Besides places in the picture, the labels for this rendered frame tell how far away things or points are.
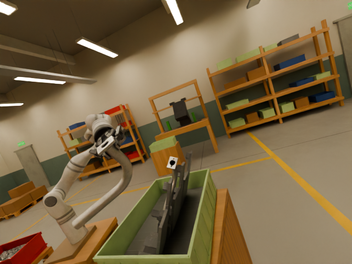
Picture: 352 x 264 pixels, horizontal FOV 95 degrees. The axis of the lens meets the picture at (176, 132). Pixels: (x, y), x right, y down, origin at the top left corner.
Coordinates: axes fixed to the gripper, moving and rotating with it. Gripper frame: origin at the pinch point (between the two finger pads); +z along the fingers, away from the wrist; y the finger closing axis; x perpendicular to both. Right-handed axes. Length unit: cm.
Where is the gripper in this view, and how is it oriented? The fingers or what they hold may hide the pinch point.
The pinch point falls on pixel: (111, 149)
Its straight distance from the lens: 51.3
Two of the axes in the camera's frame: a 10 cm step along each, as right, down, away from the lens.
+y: 7.1, -6.8, 1.8
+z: 5.0, 3.1, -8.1
